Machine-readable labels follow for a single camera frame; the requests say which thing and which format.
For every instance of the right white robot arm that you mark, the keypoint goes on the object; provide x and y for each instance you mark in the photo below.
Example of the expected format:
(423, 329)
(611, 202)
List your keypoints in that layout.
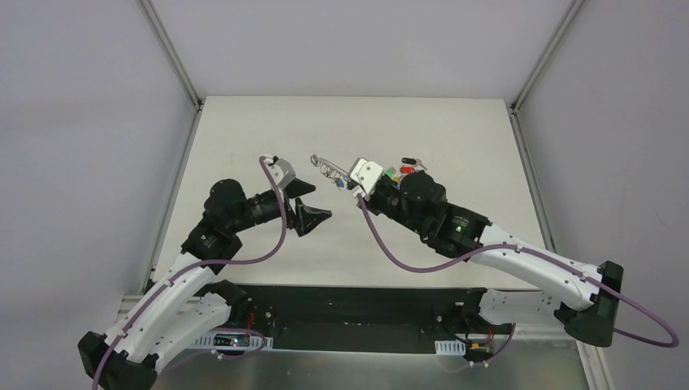
(581, 297)

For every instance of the left white slotted bracket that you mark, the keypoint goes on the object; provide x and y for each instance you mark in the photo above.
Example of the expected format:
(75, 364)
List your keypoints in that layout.
(206, 342)

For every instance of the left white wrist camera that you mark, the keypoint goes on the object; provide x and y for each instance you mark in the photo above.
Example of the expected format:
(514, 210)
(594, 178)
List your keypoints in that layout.
(282, 172)

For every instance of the left green circuit board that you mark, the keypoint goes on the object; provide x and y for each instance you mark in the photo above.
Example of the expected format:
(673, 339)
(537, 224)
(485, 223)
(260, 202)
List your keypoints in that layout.
(232, 340)

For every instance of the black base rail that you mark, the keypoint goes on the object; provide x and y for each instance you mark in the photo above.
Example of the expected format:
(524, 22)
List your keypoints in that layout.
(355, 319)

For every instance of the white slotted bracket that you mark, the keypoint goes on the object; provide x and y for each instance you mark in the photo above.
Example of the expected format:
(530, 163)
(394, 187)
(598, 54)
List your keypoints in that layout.
(450, 348)
(206, 342)

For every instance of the aluminium frame post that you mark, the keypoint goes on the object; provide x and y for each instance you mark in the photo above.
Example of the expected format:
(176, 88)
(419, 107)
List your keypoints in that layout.
(169, 51)
(557, 37)

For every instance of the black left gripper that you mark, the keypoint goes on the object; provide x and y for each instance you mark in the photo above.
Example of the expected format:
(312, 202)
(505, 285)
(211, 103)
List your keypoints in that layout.
(293, 203)

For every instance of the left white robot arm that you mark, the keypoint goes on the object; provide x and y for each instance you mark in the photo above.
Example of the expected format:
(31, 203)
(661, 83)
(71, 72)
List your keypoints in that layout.
(188, 302)

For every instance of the black tagged key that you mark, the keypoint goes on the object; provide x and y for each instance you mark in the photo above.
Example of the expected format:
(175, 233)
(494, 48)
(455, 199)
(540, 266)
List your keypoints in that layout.
(413, 163)

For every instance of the right aluminium frame post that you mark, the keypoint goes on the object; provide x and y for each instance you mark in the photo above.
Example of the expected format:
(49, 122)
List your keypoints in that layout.
(557, 37)

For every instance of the left aluminium frame post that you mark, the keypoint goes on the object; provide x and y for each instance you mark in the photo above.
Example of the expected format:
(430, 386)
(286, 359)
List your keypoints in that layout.
(169, 51)

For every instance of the right white slotted bracket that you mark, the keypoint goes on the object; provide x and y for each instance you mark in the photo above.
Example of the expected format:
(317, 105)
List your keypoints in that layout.
(450, 348)

